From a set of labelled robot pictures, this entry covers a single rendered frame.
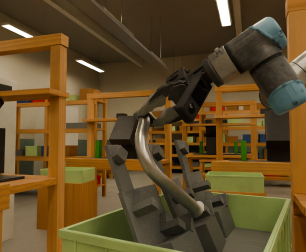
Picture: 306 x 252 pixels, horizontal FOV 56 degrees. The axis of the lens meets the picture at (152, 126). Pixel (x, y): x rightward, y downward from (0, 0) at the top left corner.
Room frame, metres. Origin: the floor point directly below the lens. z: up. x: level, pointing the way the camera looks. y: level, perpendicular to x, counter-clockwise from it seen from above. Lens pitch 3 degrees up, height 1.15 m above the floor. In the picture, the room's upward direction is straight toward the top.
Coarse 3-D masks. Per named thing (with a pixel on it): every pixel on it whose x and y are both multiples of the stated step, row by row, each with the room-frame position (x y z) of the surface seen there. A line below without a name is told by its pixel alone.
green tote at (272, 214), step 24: (216, 192) 1.09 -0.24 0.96; (96, 216) 0.74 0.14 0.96; (120, 216) 0.82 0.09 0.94; (240, 216) 1.04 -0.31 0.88; (264, 216) 1.00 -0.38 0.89; (288, 216) 0.92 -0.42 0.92; (72, 240) 0.61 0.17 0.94; (96, 240) 0.58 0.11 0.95; (120, 240) 0.56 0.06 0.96; (288, 240) 0.85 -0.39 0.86
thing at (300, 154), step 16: (288, 16) 1.54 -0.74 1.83; (304, 16) 1.51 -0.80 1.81; (288, 32) 1.56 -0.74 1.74; (304, 32) 1.51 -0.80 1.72; (288, 48) 1.57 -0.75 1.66; (304, 48) 1.51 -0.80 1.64; (304, 112) 1.51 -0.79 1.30; (304, 128) 1.51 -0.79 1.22; (304, 144) 1.51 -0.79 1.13; (304, 160) 1.51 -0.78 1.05; (304, 176) 1.51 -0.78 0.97; (304, 192) 1.51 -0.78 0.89
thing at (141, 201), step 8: (136, 200) 0.68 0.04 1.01; (144, 200) 0.66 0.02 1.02; (152, 200) 0.65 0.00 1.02; (136, 208) 0.66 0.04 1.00; (144, 208) 0.65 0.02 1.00; (152, 208) 0.65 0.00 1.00; (160, 216) 0.75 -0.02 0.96; (168, 216) 0.74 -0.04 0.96; (160, 224) 0.73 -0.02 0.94; (168, 224) 0.71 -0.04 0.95; (176, 224) 0.70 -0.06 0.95; (184, 224) 0.71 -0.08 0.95; (168, 232) 0.72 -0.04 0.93; (176, 232) 0.72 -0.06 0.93
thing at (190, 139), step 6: (198, 114) 10.61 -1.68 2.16; (204, 114) 10.70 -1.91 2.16; (180, 120) 10.74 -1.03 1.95; (198, 120) 10.54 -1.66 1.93; (204, 120) 10.47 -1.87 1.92; (174, 126) 10.91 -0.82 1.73; (180, 126) 10.88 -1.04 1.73; (198, 126) 10.66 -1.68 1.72; (204, 126) 10.57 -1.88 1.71; (150, 132) 11.11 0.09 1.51; (156, 132) 11.04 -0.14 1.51; (162, 132) 10.96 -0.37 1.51; (174, 132) 10.82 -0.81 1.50; (180, 132) 10.75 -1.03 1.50; (192, 132) 10.61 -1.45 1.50; (198, 132) 10.54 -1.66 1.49; (204, 132) 10.47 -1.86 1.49; (156, 138) 11.17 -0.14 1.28; (162, 138) 11.08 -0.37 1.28; (192, 138) 10.67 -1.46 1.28; (198, 138) 10.66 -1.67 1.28; (204, 138) 10.58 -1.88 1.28; (156, 144) 11.04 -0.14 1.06; (162, 144) 10.96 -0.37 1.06; (174, 144) 10.82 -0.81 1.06; (192, 144) 10.61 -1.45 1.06; (198, 144) 10.54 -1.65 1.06; (174, 150) 11.25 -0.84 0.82; (174, 156) 10.82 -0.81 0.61; (198, 162) 10.68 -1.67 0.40; (174, 168) 10.82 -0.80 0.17; (180, 168) 10.75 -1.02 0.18; (198, 168) 10.54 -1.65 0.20; (210, 168) 10.41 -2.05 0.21
